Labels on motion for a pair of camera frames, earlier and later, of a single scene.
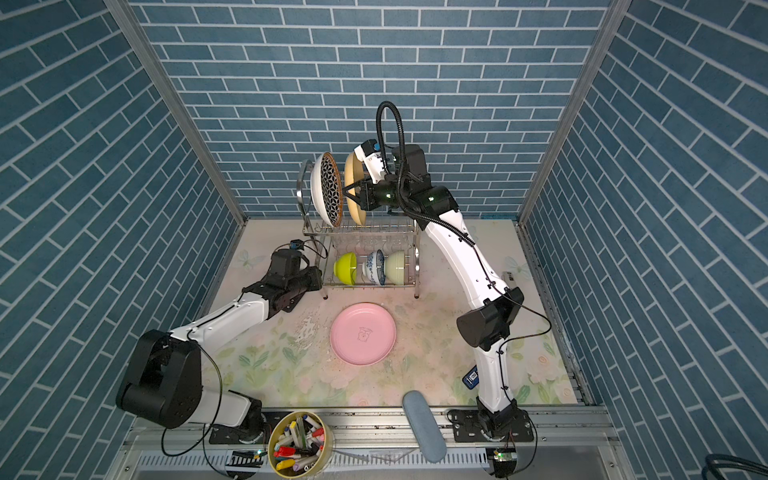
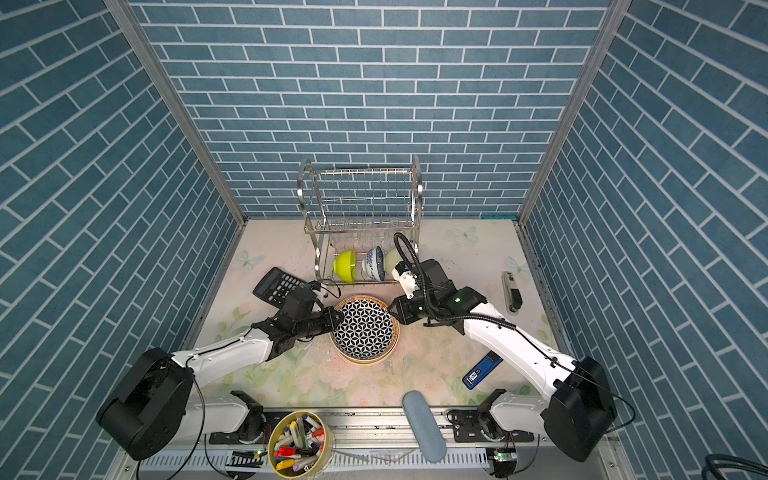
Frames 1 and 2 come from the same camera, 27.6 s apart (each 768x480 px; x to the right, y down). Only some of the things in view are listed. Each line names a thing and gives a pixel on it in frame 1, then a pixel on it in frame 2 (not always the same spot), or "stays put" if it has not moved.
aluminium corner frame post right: (615, 17) stays put
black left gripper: (315, 280) to (332, 323)
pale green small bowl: (394, 266) stays put
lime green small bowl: (345, 268) stays put
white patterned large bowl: (327, 187) to (368, 334)
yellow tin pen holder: (299, 445) stays put
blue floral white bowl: (374, 267) stays put
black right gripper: (368, 198) to (403, 312)
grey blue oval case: (428, 437) stays put
